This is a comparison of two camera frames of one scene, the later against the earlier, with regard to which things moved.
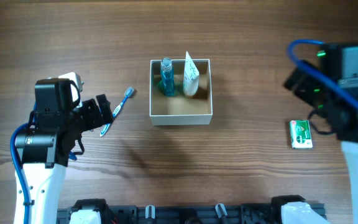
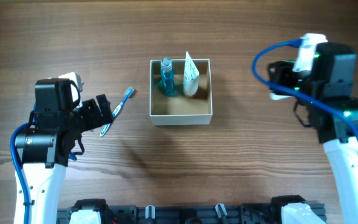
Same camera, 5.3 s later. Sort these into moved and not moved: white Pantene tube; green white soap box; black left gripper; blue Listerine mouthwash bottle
Moved: green white soap box
Not moved: blue Listerine mouthwash bottle; white Pantene tube; black left gripper
